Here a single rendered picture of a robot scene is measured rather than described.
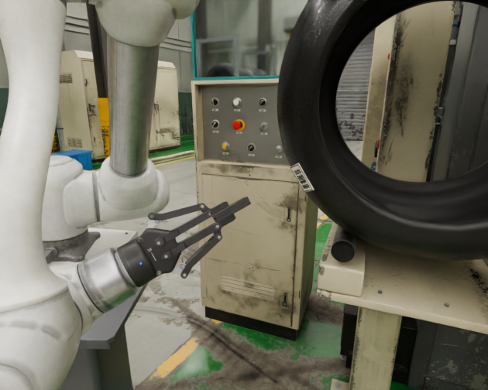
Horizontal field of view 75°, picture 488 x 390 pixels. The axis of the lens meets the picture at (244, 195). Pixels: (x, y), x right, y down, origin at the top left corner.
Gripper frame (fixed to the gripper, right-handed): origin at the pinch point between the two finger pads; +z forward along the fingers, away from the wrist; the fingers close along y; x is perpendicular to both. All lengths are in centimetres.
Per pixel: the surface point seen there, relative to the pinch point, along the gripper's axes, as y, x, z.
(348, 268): 22.0, 0.2, 15.6
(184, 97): -316, -1047, 271
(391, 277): 31.7, -4.2, 26.1
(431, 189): 21, -6, 48
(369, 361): 73, -39, 26
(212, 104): -37, -83, 33
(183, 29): -508, -992, 366
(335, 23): -19.4, 13.0, 26.7
